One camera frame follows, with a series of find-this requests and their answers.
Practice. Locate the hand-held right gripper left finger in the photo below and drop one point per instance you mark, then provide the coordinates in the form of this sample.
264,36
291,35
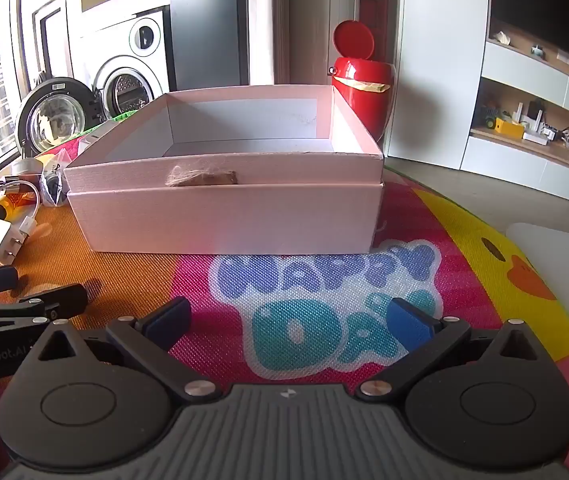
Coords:
167,320

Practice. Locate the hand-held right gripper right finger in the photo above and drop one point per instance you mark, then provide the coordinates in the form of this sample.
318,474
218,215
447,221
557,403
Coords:
407,321

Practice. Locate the clear plastic bag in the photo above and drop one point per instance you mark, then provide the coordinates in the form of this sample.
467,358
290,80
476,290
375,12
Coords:
54,185

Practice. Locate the pink cardboard box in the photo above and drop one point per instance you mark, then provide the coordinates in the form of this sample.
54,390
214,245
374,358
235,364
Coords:
224,220

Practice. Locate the white power adapter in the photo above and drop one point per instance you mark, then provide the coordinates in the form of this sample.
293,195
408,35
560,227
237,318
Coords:
2,245

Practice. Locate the colourful cartoon play mat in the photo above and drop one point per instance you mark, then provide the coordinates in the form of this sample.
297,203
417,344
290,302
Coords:
314,285

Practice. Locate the grey tape roll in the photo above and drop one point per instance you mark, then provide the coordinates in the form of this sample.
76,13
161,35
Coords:
27,166

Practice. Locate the round washing machine door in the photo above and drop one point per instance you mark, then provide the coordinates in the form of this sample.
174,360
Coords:
54,120

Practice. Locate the yellow toy box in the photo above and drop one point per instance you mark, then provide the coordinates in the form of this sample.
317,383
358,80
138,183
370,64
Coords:
510,128

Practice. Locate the toy truck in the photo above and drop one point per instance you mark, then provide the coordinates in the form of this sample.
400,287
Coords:
490,117

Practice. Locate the red trash can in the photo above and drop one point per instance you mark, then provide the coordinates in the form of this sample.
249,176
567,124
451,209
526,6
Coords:
362,95

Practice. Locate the white router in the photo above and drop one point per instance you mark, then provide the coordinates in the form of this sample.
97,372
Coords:
534,127

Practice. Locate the white washing machine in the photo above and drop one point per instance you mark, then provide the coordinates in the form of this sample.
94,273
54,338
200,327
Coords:
129,65

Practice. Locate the white shelf cabinet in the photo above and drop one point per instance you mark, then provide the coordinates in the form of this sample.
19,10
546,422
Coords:
524,80

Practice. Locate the white crumpled tissue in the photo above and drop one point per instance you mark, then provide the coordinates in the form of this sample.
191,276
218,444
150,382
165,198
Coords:
503,37

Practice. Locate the small toy figure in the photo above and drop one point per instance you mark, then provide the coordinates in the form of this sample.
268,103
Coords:
538,51

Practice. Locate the small white box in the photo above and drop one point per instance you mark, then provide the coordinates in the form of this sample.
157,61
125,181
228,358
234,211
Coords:
567,58

